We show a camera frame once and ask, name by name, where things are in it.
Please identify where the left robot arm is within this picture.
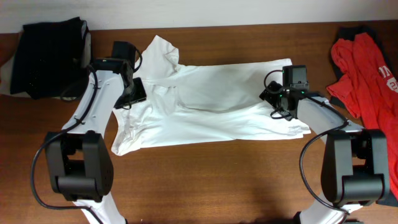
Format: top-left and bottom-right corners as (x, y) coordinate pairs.
(44, 58), (146, 223)

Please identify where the grey folded garment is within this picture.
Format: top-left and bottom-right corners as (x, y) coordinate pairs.
(80, 20), (92, 68)

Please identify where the dark teal garment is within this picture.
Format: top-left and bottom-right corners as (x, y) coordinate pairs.
(328, 25), (398, 207)

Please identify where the black folded garment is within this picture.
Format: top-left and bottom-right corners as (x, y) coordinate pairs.
(10, 17), (93, 100)

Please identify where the red t-shirt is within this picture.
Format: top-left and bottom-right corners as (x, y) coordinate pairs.
(326, 32), (398, 200)

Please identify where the white t-shirt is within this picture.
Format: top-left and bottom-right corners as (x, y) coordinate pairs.
(111, 36), (310, 156)

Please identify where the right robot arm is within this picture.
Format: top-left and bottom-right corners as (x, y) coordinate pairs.
(260, 81), (390, 224)

